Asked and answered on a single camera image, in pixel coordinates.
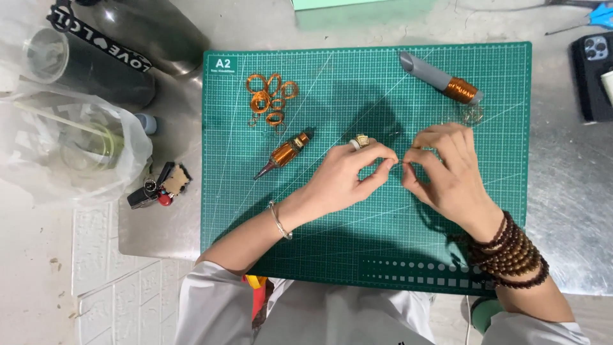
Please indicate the person's right hand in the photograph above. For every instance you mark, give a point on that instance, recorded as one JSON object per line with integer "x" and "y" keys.
{"x": 455, "y": 182}

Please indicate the person's left hand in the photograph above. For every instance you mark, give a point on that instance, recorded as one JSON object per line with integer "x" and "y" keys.
{"x": 335, "y": 184}

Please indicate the brown tool wound with copper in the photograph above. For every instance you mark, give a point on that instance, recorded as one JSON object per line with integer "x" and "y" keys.
{"x": 285, "y": 154}

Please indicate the green cutting mat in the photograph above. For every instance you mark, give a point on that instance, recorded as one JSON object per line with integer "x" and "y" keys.
{"x": 335, "y": 72}

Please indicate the white shirt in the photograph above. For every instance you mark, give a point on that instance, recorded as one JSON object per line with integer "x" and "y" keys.
{"x": 335, "y": 316}

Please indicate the brown cardboard tag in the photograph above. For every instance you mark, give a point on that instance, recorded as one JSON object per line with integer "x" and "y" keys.
{"x": 178, "y": 179}

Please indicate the phone in black case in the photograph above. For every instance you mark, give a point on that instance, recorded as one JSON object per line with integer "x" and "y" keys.
{"x": 589, "y": 81}

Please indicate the red bead charm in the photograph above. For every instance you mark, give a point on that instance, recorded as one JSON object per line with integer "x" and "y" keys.
{"x": 164, "y": 199}

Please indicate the white round object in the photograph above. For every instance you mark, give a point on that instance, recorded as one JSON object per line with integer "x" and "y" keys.
{"x": 608, "y": 88}

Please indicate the mint green box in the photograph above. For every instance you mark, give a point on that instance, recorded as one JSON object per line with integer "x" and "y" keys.
{"x": 335, "y": 4}

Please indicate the black car key fob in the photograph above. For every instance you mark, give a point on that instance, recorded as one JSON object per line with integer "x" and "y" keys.
{"x": 140, "y": 199}

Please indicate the small blue-grey cap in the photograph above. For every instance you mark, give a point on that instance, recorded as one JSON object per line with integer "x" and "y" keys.
{"x": 147, "y": 123}

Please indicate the steel bottle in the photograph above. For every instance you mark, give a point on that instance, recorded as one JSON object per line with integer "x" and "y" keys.
{"x": 153, "y": 33}

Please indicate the clear plastic cup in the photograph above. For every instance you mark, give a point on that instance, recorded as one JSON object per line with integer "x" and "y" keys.
{"x": 91, "y": 143}

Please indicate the black tumbler bottle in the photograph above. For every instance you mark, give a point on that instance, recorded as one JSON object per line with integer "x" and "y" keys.
{"x": 110, "y": 79}

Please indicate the pale drinking straw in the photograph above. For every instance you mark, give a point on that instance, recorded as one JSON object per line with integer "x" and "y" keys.
{"x": 57, "y": 118}

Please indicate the clear plastic bag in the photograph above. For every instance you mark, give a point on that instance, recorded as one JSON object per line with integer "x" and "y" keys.
{"x": 28, "y": 158}

